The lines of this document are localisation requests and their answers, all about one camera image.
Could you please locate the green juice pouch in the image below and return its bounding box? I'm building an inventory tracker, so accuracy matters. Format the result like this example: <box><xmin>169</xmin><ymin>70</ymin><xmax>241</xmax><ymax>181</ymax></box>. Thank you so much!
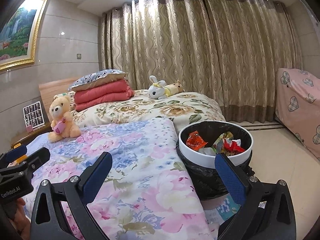
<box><xmin>212</xmin><ymin>132</ymin><xmax>234</xmax><ymax>153</ymax></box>

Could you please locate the orange snack bag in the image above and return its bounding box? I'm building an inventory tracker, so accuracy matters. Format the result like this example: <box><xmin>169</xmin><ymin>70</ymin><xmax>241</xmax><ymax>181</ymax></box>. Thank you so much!
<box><xmin>186</xmin><ymin>131</ymin><xmax>207</xmax><ymax>151</ymax></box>

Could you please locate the red snack wrapper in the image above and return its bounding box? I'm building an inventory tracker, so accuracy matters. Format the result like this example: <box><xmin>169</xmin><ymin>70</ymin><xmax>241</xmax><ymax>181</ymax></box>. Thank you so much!
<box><xmin>221</xmin><ymin>139</ymin><xmax>245</xmax><ymax>156</ymax></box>

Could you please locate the white trash bin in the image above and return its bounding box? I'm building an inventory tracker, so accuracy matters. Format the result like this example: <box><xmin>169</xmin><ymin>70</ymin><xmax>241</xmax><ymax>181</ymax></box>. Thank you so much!
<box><xmin>176</xmin><ymin>121</ymin><xmax>255</xmax><ymax>200</ymax></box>

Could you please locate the left hand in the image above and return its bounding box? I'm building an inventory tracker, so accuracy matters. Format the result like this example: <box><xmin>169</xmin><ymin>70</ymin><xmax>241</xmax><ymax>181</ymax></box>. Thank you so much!
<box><xmin>9</xmin><ymin>198</ymin><xmax>30</xmax><ymax>240</ymax></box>

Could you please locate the wooden nightstand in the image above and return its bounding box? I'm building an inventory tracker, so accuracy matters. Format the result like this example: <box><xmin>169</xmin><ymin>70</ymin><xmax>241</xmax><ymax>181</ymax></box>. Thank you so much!
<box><xmin>11</xmin><ymin>122</ymin><xmax>52</xmax><ymax>148</ymax></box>

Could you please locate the pink cup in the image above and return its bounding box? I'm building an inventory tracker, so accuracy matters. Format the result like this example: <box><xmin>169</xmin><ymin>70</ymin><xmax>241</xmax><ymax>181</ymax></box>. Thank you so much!
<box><xmin>26</xmin><ymin>125</ymin><xmax>33</xmax><ymax>133</ymax></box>

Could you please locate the orange teddy bear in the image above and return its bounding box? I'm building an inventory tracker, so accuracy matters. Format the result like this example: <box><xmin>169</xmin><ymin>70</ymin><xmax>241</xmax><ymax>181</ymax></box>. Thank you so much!
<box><xmin>48</xmin><ymin>95</ymin><xmax>81</xmax><ymax>142</ymax></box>

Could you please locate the wooden headboard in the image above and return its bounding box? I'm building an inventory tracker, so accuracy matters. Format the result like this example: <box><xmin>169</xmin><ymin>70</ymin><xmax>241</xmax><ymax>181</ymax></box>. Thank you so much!
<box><xmin>39</xmin><ymin>77</ymin><xmax>79</xmax><ymax>122</ymax></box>

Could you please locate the red folded blanket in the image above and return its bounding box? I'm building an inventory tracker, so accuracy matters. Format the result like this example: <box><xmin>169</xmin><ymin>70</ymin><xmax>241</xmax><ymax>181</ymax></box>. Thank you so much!
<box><xmin>74</xmin><ymin>79</ymin><xmax>135</xmax><ymax>112</ymax></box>

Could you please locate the blue patterned pillow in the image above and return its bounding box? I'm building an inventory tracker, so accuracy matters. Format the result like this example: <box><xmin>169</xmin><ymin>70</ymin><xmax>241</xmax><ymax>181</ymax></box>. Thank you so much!
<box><xmin>68</xmin><ymin>69</ymin><xmax>126</xmax><ymax>92</ymax></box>

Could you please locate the framed landscape painting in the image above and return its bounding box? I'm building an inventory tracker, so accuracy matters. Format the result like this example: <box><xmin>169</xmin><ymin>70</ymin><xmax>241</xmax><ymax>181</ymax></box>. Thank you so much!
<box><xmin>1</xmin><ymin>0</ymin><xmax>48</xmax><ymax>71</ymax></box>

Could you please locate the pink heart cloth cover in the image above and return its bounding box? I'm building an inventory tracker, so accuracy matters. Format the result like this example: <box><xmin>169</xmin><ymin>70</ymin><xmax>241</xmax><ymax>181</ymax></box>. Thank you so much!
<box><xmin>275</xmin><ymin>68</ymin><xmax>320</xmax><ymax>158</ymax></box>

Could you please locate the cream floral quilt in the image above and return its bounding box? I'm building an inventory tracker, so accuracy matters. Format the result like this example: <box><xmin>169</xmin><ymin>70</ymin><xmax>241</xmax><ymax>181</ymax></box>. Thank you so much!
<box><xmin>72</xmin><ymin>90</ymin><xmax>225</xmax><ymax>133</ymax></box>

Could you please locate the white rabbit plush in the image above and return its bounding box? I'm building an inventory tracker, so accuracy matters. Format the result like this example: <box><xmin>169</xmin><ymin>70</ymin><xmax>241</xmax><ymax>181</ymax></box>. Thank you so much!
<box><xmin>148</xmin><ymin>75</ymin><xmax>167</xmax><ymax>99</ymax></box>

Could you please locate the brown bear plush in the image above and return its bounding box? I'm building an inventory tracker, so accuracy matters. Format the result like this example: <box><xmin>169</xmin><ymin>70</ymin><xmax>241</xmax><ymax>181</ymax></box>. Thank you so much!
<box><xmin>164</xmin><ymin>80</ymin><xmax>185</xmax><ymax>97</ymax></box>

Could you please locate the beige patterned curtain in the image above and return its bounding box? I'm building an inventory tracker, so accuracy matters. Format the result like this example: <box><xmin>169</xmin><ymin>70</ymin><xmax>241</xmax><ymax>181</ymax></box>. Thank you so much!
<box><xmin>101</xmin><ymin>0</ymin><xmax>303</xmax><ymax>122</ymax></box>

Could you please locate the photo frame grid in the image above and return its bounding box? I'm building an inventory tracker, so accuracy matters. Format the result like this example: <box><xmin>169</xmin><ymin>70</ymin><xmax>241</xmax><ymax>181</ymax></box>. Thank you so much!
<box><xmin>23</xmin><ymin>101</ymin><xmax>45</xmax><ymax>129</ymax></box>

